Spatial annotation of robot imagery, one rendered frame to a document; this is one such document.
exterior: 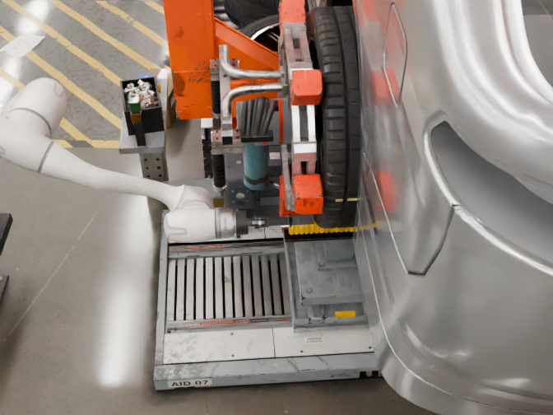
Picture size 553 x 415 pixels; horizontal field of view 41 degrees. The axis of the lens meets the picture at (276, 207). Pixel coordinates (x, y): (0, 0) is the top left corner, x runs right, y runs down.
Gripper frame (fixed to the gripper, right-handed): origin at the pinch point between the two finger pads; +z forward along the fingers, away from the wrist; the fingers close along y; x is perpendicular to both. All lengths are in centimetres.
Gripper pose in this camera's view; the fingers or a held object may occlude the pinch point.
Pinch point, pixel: (301, 219)
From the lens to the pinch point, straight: 222.6
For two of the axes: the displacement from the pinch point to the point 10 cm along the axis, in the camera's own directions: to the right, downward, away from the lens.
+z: 10.0, -0.5, 0.5
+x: -0.5, -10.0, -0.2
